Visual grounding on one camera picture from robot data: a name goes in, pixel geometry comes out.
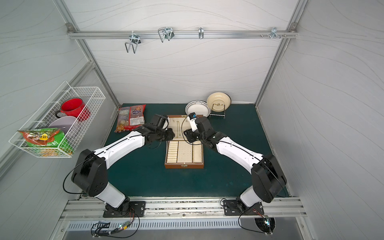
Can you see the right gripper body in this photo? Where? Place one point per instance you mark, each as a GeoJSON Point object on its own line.
{"type": "Point", "coordinates": [190, 135]}

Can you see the wooden jewelry box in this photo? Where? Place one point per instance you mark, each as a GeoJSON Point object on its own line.
{"type": "Point", "coordinates": [179, 153]}

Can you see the wire plate stand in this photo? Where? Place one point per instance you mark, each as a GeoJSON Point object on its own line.
{"type": "Point", "coordinates": [218, 110]}

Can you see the metal hook bracket right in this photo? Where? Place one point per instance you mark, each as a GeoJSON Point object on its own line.
{"type": "Point", "coordinates": [274, 35]}

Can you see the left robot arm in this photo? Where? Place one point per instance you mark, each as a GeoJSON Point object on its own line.
{"type": "Point", "coordinates": [91, 171]}

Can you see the horizontal aluminium rail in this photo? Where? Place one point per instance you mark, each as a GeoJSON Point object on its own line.
{"type": "Point", "coordinates": [179, 35]}

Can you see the double metal hook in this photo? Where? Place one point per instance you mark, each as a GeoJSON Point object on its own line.
{"type": "Point", "coordinates": [132, 43]}

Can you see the white patterned bowl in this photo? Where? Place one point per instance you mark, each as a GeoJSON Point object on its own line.
{"type": "Point", "coordinates": [198, 107]}

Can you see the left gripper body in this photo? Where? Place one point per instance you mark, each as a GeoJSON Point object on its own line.
{"type": "Point", "coordinates": [168, 134]}

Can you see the white wire basket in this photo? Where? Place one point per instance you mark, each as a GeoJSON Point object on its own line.
{"type": "Point", "coordinates": [45, 115]}

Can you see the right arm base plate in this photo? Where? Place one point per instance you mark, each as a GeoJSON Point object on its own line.
{"type": "Point", "coordinates": [237, 208]}

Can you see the front aluminium rail frame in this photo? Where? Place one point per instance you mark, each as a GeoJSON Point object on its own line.
{"type": "Point", "coordinates": [180, 208]}

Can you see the grey plate in basket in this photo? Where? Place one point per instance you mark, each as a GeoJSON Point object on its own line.
{"type": "Point", "coordinates": [64, 123]}

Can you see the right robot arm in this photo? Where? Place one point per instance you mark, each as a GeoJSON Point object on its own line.
{"type": "Point", "coordinates": [268, 178]}

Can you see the red mug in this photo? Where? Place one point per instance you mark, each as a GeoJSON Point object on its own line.
{"type": "Point", "coordinates": [74, 107]}

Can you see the cream plate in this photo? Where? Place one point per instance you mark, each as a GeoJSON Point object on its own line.
{"type": "Point", "coordinates": [219, 98]}

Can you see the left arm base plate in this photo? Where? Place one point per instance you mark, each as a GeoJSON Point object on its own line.
{"type": "Point", "coordinates": [128, 209]}

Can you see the green snack bag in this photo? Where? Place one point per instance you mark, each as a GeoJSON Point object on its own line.
{"type": "Point", "coordinates": [47, 143]}

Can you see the red snack bag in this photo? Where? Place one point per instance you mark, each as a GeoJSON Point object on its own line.
{"type": "Point", "coordinates": [130, 118]}

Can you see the small metal hook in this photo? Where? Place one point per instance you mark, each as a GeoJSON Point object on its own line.
{"type": "Point", "coordinates": [201, 33]}

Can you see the looped metal hook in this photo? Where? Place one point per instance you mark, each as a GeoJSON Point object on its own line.
{"type": "Point", "coordinates": [166, 33]}

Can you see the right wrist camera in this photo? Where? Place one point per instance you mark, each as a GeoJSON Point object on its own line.
{"type": "Point", "coordinates": [192, 117]}

